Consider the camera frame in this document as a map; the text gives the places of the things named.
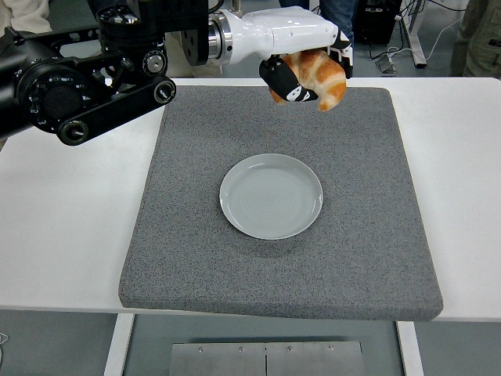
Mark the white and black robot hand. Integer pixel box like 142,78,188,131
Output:
218,6,355,105

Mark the golden croissant bread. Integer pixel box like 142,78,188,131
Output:
269,49,348,113

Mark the pale grey round plate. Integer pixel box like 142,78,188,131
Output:
218,153,324,240

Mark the grey metal plate with screws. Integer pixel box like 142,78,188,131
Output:
171,341,365,376

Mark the person in blue jeans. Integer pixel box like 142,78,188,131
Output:
319,0,360,50

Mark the black equipment box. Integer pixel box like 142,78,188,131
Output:
354,0,404,45

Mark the small grey floor device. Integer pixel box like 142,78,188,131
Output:
374,54,397,74

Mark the white desk leg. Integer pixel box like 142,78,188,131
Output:
398,0,428,70

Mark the person in olive clothing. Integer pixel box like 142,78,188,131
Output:
449,0,501,78

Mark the grey speckled foam mat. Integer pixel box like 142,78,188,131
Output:
118,85,445,323

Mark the person in cream jacket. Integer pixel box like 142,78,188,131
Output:
0,0,54,35

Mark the white table leg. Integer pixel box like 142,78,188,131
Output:
102,313,136,376
395,320,424,376

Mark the white floor cable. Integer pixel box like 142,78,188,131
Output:
369,15,467,63

